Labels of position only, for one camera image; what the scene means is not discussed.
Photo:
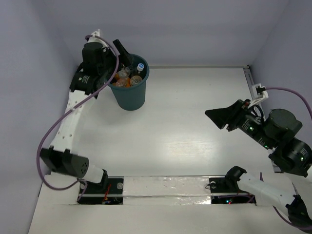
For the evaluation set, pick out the dark green plastic bin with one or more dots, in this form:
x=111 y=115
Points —
x=132 y=98

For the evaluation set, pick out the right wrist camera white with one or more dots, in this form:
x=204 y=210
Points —
x=259 y=94

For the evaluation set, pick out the clear plastic water bottle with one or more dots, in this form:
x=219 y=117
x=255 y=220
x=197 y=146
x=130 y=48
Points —
x=138 y=69

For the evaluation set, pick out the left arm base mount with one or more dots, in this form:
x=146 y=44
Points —
x=111 y=195

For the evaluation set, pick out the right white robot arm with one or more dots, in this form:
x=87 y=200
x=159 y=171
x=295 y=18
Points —
x=293 y=157

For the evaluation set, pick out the tall orange label bottle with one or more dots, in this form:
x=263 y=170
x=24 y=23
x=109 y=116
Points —
x=123 y=82

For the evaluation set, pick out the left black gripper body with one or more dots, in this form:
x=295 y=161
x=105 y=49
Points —
x=113 y=52

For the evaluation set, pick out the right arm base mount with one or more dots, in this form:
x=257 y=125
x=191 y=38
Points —
x=225 y=189

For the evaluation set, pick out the aluminium rail right edge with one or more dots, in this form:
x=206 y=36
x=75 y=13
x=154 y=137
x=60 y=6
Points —
x=249 y=79

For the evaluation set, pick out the clear bottle black label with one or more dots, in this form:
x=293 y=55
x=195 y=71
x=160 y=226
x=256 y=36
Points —
x=125 y=72

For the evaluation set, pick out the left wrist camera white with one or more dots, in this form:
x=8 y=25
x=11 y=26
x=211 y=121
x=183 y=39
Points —
x=95 y=37

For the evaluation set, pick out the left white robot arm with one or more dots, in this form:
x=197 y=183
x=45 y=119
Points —
x=62 y=154

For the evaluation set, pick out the silver foil tape strip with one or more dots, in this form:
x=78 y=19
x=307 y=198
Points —
x=166 y=190

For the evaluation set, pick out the small orange bottle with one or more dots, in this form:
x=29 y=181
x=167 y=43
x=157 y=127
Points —
x=117 y=77

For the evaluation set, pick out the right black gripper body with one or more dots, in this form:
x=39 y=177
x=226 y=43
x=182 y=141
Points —
x=249 y=122

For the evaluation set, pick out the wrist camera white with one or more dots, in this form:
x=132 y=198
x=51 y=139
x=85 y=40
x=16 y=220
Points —
x=95 y=37
x=259 y=94

